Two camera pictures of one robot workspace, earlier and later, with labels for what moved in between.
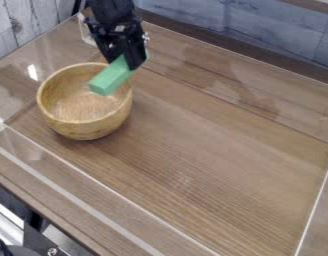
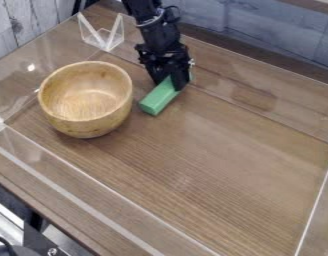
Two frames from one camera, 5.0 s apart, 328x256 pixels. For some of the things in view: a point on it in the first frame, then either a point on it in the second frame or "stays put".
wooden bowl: (81, 113) stays put
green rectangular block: (111, 77) to (161, 97)
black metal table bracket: (38, 242) stays put
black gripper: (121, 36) to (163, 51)
